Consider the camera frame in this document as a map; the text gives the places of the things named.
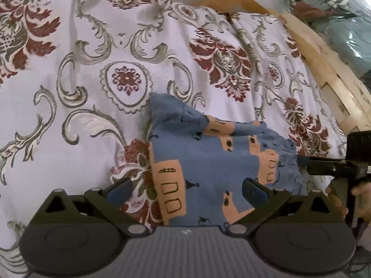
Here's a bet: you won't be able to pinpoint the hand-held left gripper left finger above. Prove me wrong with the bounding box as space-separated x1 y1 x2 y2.
29 177 151 236

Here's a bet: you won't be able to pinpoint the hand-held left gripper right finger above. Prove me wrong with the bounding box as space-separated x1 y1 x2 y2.
227 177 346 235

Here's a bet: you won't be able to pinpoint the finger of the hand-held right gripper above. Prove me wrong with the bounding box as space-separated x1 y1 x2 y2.
295 155 349 178

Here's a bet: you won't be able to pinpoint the blue pants with orange print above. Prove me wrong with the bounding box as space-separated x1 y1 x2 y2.
147 92 311 228

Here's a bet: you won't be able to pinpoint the person's right hand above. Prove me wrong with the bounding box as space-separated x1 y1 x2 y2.
325 179 371 222

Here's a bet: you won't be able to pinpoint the white floral bedspread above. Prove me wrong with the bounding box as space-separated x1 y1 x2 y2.
0 0 352 275

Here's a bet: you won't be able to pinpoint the plastic-wrapped teal bedding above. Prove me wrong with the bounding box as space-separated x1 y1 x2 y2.
301 0 371 80

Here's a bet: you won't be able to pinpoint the wooden bed frame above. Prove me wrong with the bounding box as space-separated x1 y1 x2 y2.
141 0 371 138

